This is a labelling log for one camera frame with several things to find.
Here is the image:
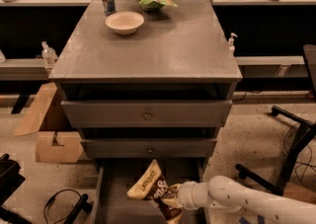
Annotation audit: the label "black floor cable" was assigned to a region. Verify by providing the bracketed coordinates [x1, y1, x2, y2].
[42, 187, 83, 224]

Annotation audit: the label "white pump bottle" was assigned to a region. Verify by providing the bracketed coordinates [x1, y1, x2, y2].
[228, 33, 238, 57]

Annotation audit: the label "grey middle drawer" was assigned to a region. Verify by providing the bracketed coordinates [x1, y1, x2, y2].
[81, 138, 217, 159]

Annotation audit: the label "brown chip bag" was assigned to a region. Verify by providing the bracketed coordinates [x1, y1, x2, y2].
[126, 160, 183, 224]

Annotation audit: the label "black stand leg left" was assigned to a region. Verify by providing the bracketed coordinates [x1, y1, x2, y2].
[63, 193, 92, 224]

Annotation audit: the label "grey open bottom drawer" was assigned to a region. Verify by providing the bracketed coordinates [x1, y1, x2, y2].
[91, 159, 201, 224]

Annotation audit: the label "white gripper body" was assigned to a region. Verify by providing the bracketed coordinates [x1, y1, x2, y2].
[177, 182, 209, 210]

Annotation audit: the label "grey drawer cabinet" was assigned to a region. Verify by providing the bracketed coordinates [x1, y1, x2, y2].
[48, 0, 243, 170]

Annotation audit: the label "white bowl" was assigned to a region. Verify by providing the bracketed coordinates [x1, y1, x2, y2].
[106, 11, 144, 36]

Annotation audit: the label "cardboard box flaps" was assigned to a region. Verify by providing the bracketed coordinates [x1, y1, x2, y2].
[15, 82, 83, 164]

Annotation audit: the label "grey top drawer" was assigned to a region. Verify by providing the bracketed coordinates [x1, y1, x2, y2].
[61, 101, 232, 128]

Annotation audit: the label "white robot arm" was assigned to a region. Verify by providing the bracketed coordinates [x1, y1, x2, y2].
[162, 176, 316, 224]

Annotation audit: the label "black stand base right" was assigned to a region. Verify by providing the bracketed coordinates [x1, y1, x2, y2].
[235, 106, 316, 195]

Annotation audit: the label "clear sanitizer bottle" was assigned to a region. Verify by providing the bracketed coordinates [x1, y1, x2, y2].
[41, 41, 58, 67]

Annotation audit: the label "black equipment left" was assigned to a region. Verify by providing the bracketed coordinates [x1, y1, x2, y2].
[0, 154, 32, 224]

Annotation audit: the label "cardboard piece bottom right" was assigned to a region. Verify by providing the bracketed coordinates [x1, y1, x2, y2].
[283, 183, 316, 204]

